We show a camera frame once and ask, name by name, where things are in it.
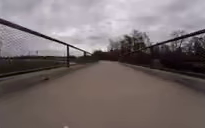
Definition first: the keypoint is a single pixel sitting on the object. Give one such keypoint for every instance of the grey concrete path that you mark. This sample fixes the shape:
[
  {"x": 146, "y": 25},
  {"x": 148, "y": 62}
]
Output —
[{"x": 103, "y": 98}]

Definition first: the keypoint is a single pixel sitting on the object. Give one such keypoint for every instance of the row of bare trees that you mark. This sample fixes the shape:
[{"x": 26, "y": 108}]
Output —
[{"x": 136, "y": 41}]

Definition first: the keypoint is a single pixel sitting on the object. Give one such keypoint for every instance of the robot's own part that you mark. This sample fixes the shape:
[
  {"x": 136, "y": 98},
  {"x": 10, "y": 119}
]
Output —
[{"x": 65, "y": 126}]

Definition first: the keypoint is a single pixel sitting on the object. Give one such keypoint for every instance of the grass field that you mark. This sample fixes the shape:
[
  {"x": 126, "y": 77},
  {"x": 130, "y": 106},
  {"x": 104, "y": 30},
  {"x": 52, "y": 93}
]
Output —
[{"x": 30, "y": 65}]

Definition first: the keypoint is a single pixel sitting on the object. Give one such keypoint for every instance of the grey concrete kerb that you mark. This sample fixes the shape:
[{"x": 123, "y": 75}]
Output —
[
  {"x": 26, "y": 80},
  {"x": 176, "y": 77}
]

